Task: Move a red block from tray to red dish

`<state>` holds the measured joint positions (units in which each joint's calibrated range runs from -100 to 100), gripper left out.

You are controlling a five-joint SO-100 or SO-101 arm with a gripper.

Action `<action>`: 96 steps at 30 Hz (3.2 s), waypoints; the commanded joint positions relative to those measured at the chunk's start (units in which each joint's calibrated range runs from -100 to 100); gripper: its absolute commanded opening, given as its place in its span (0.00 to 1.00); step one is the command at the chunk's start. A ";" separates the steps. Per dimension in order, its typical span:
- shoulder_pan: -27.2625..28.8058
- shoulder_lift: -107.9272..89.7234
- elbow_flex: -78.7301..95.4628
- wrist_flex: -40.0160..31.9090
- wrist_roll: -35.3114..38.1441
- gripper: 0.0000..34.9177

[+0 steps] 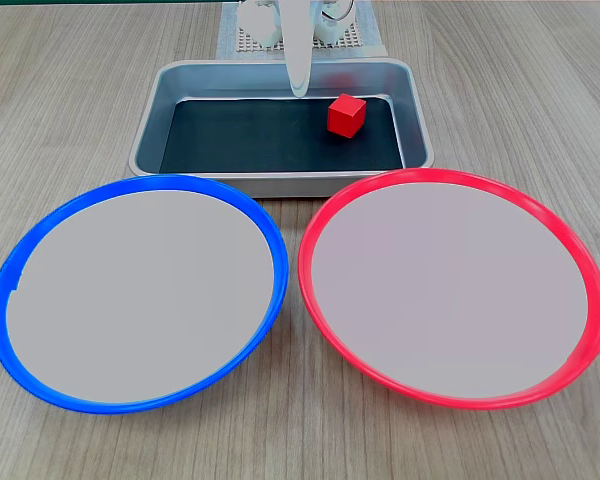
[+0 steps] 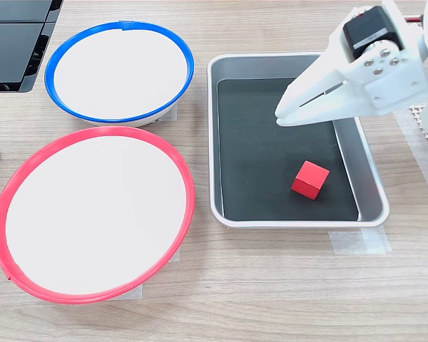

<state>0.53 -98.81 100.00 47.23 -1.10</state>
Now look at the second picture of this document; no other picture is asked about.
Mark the small red cube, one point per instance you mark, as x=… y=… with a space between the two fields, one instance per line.
x=308 y=181

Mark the steel tray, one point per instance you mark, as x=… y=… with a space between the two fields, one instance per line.
x=364 y=167

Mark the black tray mat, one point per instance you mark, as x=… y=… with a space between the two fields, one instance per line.
x=257 y=160

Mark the clear tape strip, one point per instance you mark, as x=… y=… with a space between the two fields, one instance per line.
x=360 y=242

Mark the white plate blue rim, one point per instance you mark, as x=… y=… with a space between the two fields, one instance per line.
x=121 y=75

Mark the white plate red rim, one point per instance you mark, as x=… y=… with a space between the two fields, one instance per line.
x=92 y=213

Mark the black glossy device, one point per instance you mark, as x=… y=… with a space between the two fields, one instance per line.
x=10 y=53

